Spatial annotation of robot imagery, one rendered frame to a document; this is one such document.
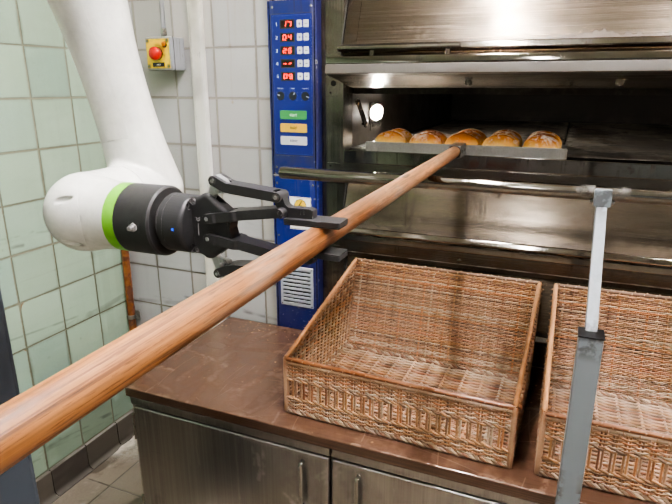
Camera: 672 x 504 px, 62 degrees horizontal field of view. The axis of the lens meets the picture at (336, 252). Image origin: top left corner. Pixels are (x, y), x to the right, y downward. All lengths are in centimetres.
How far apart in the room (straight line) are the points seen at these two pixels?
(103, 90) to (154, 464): 114
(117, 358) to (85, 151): 177
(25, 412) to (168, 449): 135
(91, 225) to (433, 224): 108
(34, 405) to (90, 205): 47
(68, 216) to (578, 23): 123
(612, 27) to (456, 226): 62
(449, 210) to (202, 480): 101
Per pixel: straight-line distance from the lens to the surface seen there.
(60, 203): 81
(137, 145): 89
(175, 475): 172
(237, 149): 188
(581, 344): 107
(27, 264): 200
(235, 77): 186
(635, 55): 144
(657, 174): 160
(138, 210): 74
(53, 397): 35
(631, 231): 162
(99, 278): 221
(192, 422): 158
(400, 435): 136
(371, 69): 151
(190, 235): 72
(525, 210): 162
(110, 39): 90
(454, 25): 161
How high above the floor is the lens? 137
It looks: 17 degrees down
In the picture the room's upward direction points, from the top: straight up
